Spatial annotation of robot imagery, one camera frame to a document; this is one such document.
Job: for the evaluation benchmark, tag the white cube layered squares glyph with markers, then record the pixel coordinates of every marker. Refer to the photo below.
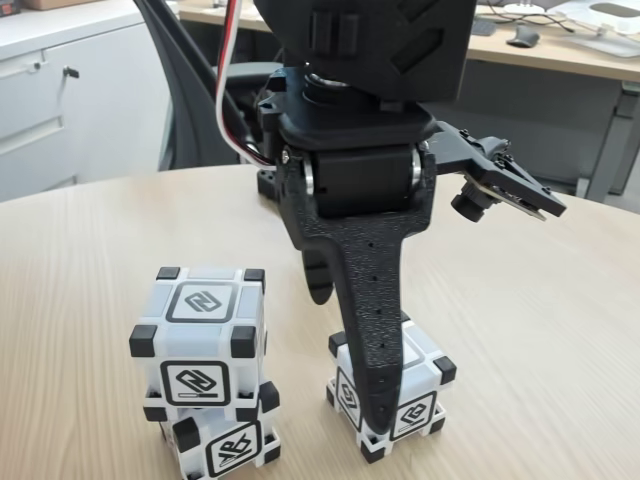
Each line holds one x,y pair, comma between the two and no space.
420,400

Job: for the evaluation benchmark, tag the white cube lightning glyph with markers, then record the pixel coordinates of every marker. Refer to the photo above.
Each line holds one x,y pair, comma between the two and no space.
200,340

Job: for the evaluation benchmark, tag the white cube crossed glyph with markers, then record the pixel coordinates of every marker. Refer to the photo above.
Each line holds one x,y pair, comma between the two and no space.
235,445

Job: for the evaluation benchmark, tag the black mesh office chair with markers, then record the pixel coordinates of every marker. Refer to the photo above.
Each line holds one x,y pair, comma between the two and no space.
190,100

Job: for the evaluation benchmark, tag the dark computer mouse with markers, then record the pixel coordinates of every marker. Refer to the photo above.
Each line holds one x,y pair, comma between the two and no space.
524,36

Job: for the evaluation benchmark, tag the wooden office desk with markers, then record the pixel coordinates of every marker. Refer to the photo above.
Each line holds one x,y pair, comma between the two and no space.
550,60

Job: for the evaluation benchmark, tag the white round monitor base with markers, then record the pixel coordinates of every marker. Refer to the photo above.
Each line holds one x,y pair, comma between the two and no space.
522,7

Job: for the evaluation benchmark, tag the white laptop stand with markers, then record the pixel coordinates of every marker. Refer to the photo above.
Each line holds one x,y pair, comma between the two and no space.
605,25

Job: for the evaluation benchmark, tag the white filing cabinet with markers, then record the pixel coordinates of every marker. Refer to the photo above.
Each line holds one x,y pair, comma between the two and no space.
75,125

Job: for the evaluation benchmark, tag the black cabinet key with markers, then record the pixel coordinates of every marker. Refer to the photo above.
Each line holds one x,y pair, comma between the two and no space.
71,71

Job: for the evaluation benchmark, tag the brown cardboard box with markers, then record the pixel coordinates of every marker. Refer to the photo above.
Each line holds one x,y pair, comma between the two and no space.
60,4

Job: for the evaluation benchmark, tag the black gripper camera with mount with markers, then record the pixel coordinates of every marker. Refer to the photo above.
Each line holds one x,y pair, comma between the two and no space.
495,165

